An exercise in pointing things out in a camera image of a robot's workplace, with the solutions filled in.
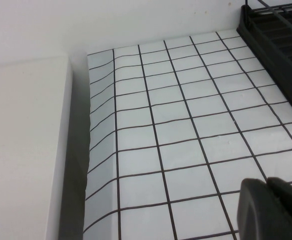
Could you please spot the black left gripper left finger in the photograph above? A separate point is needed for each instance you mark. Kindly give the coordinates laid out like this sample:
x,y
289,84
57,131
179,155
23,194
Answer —
x,y
253,215

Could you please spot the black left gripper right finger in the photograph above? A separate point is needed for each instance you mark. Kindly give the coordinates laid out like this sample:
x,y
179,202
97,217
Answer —
x,y
291,200

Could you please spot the white black-grid tablecloth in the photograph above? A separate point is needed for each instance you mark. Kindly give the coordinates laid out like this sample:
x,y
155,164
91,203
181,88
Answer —
x,y
180,130

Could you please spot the white box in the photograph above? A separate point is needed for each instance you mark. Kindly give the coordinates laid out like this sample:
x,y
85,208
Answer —
x,y
23,145

